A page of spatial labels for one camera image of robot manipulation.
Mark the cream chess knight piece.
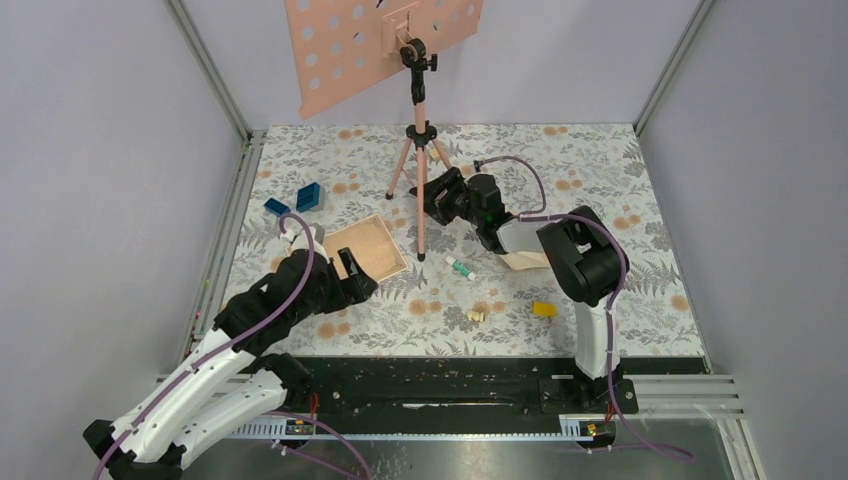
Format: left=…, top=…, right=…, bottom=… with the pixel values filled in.
left=466, top=310, right=486, bottom=323

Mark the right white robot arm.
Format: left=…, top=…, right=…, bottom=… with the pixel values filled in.
left=409, top=167, right=629, bottom=412

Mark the tan paper envelope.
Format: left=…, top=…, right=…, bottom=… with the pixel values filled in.
left=499, top=251, right=550, bottom=271

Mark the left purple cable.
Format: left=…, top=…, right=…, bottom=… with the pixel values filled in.
left=92, top=211, right=379, bottom=480

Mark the purple cable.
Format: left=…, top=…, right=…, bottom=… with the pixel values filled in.
left=92, top=211, right=379, bottom=480
left=472, top=155, right=696, bottom=465

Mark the small blue toy brick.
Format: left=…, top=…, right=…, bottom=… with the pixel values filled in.
left=263, top=198, right=291, bottom=218

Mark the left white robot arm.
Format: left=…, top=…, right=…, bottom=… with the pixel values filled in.
left=83, top=248, right=378, bottom=479

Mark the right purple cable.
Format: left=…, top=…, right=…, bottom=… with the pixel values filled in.
left=472, top=155, right=696, bottom=465

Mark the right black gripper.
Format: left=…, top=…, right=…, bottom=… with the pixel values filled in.
left=410, top=166, right=485, bottom=227

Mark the beige lined letter paper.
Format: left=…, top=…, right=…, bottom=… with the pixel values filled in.
left=322, top=214, right=408, bottom=283

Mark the large blue toy brick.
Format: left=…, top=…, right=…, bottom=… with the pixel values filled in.
left=296, top=182, right=325, bottom=213

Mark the pink perforated music stand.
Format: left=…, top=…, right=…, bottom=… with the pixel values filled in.
left=284, top=0, right=483, bottom=261

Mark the yellow toy brick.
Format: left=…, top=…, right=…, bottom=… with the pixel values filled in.
left=532, top=302, right=557, bottom=318

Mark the floral patterned table mat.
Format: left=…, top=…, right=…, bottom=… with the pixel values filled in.
left=225, top=124, right=705, bottom=357

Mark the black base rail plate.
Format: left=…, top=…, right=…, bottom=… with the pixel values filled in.
left=297, top=356, right=706, bottom=436

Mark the green white glue stick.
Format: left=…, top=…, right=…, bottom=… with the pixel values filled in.
left=445, top=256, right=476, bottom=281

